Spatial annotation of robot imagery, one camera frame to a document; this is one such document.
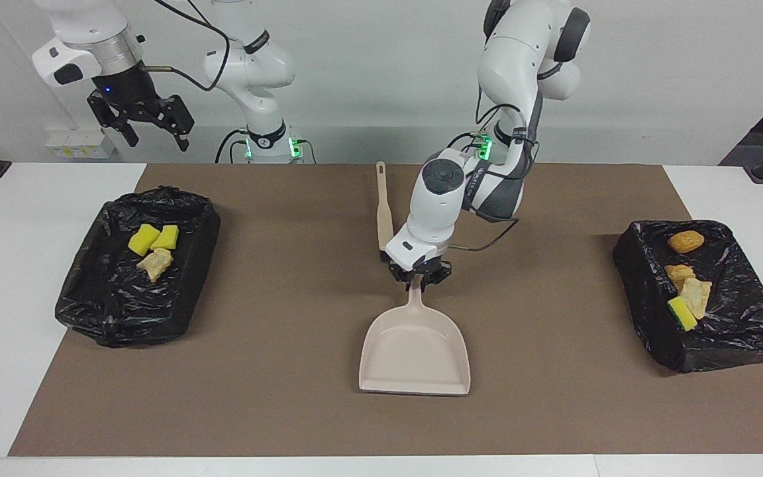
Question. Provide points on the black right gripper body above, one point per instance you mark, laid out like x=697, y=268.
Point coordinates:
x=131, y=93

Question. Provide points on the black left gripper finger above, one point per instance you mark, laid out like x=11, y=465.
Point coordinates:
x=403, y=278
x=436, y=278

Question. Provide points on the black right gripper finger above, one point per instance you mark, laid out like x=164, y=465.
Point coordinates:
x=113, y=119
x=176, y=116

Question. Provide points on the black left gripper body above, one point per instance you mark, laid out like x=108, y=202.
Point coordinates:
x=419, y=270

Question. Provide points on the beige hand brush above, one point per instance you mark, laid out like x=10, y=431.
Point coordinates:
x=384, y=212

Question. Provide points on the beige plastic dustpan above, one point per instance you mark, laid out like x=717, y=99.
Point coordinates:
x=414, y=351

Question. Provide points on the yellow sponge piece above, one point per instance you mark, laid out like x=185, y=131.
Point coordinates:
x=166, y=237
x=142, y=240

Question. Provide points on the orange striped bread piece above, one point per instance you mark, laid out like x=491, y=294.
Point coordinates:
x=155, y=265
x=678, y=273

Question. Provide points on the green and yellow sponge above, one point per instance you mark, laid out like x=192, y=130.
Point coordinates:
x=681, y=313

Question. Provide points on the golden brown bread roll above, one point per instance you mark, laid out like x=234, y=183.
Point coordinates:
x=686, y=242

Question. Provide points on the pale bread chunk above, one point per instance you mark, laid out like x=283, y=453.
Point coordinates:
x=696, y=297

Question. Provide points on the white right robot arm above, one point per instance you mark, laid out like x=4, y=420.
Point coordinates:
x=249, y=66

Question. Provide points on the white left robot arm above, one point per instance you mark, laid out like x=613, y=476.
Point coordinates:
x=441, y=199

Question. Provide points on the black bag lined bin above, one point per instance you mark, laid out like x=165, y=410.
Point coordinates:
x=110, y=298
x=739, y=318

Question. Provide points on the brown paper table mat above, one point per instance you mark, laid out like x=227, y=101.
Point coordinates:
x=381, y=417

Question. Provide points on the white wall socket box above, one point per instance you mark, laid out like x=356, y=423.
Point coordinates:
x=80, y=142

